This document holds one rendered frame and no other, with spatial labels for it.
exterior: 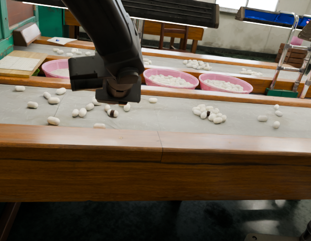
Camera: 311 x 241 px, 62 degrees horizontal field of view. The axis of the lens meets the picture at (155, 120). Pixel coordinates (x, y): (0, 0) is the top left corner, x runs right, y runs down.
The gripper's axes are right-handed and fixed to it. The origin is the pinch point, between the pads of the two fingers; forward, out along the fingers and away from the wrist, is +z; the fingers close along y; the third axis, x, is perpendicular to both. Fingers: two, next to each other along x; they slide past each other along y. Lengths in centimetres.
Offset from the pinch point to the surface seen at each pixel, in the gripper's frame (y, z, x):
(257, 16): -76, 45, -67
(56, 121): 16.0, 10.1, 5.1
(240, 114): -50, 24, -5
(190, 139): -21.4, 3.2, 9.4
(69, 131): 11.4, 4.4, 8.6
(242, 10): -66, 45, -69
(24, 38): 42, 57, -44
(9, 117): 29.4, 13.9, 3.9
